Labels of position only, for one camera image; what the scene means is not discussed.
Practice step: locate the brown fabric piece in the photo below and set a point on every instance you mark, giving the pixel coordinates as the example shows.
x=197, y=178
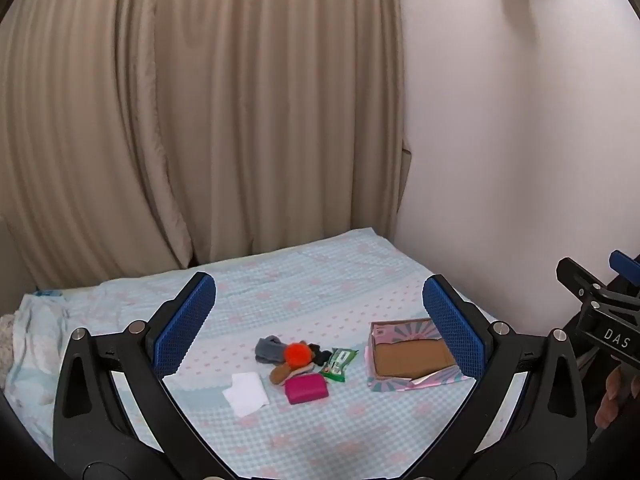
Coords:
x=281, y=374

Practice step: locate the black sock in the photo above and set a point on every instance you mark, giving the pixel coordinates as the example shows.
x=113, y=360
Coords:
x=319, y=351

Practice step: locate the pink pouch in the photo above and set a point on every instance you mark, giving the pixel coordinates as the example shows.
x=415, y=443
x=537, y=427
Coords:
x=306, y=389

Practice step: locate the white cloth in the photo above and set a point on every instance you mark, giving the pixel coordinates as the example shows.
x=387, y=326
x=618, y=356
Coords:
x=245, y=394

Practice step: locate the pink patterned cardboard box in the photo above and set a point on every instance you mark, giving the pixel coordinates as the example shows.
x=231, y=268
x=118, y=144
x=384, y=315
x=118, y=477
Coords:
x=410, y=357

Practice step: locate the green wet wipe packet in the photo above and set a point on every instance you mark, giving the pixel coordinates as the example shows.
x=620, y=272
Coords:
x=337, y=364

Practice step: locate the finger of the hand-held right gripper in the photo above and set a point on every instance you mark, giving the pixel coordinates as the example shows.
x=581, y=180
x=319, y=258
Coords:
x=577, y=275
x=625, y=261

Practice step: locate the person's right hand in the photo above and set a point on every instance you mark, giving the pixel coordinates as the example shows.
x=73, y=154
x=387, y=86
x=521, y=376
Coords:
x=614, y=392

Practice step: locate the beige curtain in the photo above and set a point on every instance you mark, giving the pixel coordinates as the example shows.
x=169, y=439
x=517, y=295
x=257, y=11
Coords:
x=200, y=110

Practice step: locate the orange pom-pom toy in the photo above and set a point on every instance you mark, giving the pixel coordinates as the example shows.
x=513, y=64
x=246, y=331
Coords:
x=299, y=353

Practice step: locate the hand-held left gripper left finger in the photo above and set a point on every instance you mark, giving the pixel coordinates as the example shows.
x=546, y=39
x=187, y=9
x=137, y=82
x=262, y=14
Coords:
x=185, y=325

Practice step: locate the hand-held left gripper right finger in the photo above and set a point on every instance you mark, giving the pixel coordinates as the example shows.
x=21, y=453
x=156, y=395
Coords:
x=452, y=332

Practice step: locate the checked bed sheet with bows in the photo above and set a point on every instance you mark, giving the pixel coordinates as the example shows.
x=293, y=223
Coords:
x=320, y=285

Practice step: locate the grey sock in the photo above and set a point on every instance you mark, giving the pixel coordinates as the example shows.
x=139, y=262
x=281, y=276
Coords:
x=267, y=347

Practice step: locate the beige lace cloth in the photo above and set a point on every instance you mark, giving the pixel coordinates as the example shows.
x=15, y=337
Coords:
x=6, y=345

